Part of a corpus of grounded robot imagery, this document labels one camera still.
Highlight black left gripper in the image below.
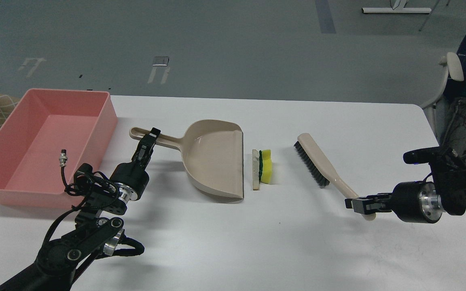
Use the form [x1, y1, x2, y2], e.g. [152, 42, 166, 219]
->
[110, 127, 161, 201]

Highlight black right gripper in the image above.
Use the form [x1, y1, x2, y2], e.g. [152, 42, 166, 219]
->
[345, 181, 444, 224]

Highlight beige plastic dustpan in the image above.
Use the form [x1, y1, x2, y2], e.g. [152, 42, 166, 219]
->
[129, 119, 244, 200]

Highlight beige hand brush black bristles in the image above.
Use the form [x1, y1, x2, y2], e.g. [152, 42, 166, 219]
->
[294, 133, 360, 199]

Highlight yellow green sponge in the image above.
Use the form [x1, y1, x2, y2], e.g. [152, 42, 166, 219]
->
[258, 149, 273, 184]

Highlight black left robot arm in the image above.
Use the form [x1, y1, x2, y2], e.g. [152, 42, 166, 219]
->
[0, 128, 161, 291]

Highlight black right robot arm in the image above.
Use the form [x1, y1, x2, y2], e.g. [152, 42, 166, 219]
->
[345, 147, 466, 224]

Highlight pink plastic bin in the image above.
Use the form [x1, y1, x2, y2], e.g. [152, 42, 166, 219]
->
[0, 89, 118, 209]

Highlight white table leg base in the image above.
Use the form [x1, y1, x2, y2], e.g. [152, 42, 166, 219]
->
[361, 0, 440, 15]

